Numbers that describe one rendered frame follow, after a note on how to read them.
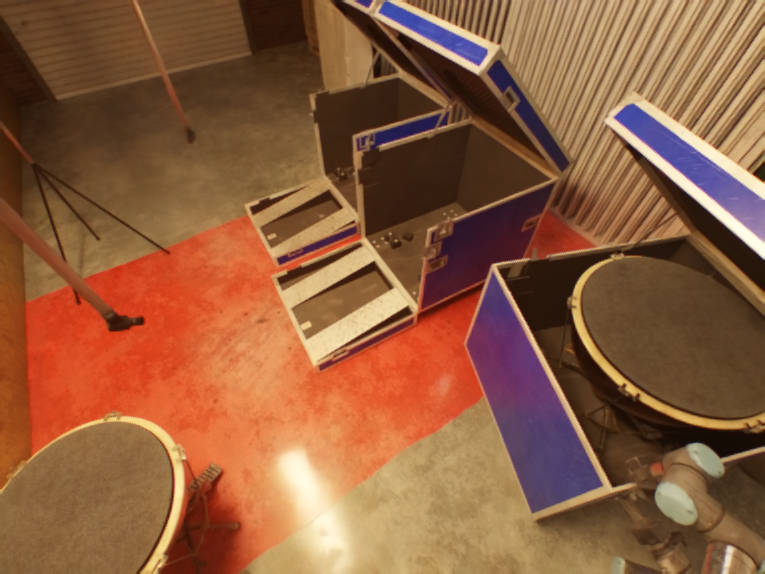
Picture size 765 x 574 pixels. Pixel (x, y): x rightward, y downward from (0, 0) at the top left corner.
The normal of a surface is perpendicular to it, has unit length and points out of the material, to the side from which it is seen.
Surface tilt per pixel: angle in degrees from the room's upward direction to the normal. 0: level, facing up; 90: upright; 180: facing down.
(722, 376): 0
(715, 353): 0
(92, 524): 0
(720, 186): 52
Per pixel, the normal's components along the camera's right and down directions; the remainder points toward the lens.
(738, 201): -0.77, -0.26
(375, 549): 0.00, -0.62
